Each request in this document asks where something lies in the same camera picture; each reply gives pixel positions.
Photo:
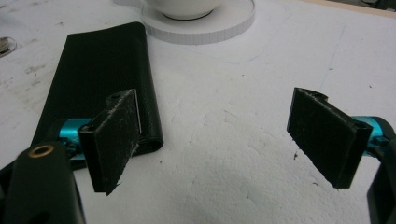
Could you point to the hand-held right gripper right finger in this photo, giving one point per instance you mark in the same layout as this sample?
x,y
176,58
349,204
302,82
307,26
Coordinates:
x,y
327,132

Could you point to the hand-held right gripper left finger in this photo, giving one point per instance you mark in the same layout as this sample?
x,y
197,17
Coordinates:
x,y
113,137

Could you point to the white cup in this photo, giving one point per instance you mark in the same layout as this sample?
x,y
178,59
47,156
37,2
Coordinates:
x,y
183,7

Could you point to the small metal disc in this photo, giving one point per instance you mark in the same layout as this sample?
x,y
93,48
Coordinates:
x,y
4,46

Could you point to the black leather pouch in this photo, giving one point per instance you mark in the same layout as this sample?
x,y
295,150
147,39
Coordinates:
x,y
102,77

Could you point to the white round coaster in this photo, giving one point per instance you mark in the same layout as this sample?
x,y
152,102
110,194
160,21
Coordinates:
x,y
202,26

